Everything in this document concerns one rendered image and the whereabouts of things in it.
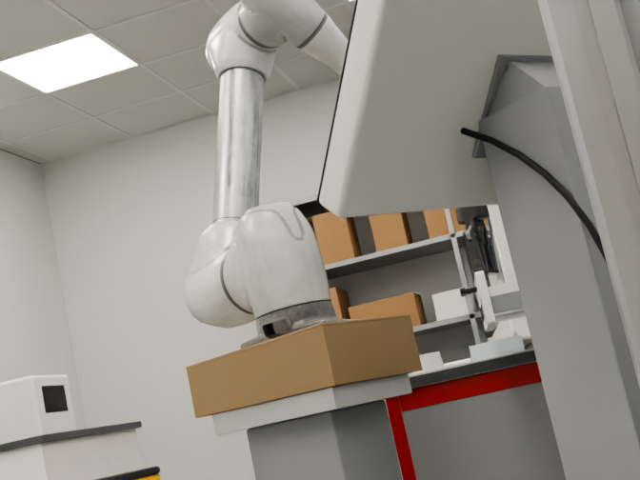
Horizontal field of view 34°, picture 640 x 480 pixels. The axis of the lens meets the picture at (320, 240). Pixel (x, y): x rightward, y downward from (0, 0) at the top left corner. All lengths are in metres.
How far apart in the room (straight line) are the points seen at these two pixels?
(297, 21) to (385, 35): 1.18
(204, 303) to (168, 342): 4.76
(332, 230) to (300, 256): 4.15
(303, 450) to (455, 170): 0.80
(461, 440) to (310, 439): 0.53
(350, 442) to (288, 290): 0.30
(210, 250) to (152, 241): 4.85
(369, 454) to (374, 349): 0.20
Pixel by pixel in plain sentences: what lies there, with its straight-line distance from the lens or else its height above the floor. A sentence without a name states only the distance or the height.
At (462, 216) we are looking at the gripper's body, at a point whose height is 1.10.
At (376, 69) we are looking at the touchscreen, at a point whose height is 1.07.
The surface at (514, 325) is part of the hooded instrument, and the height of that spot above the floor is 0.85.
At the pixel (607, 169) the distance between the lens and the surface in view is 0.58.
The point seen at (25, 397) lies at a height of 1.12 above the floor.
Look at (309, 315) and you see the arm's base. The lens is 1.96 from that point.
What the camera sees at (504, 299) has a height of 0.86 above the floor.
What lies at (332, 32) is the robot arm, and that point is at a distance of 2.34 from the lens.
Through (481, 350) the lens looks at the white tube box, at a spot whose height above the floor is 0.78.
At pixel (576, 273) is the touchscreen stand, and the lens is 1.18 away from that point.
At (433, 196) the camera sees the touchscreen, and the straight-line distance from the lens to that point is 1.27.
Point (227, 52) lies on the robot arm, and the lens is 2.38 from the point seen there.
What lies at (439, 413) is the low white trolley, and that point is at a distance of 2.34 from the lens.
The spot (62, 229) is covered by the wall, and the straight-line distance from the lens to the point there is 7.31.
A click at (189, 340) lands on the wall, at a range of 6.86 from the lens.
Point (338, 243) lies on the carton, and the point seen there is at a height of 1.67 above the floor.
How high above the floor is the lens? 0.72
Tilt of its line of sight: 9 degrees up
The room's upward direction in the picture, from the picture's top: 12 degrees counter-clockwise
